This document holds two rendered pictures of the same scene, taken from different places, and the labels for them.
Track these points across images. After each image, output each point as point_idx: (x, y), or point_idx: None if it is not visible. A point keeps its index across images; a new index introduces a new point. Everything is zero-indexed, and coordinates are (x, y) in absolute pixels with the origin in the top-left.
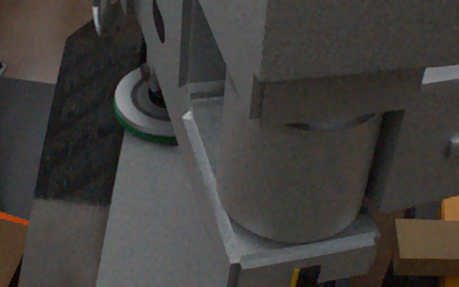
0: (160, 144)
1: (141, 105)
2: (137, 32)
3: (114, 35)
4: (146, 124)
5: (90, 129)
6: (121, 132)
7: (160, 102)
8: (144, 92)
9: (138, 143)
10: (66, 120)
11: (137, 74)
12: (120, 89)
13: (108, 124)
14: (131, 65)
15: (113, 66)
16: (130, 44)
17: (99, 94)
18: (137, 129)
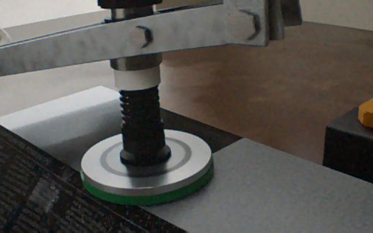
0: (194, 195)
1: (136, 172)
2: (27, 155)
3: None
4: (169, 180)
5: None
6: (139, 213)
7: (151, 158)
8: (120, 164)
9: (174, 206)
10: None
11: (90, 159)
12: (94, 175)
13: (99, 228)
14: (57, 173)
15: (28, 195)
16: (30, 167)
17: (40, 224)
18: (163, 192)
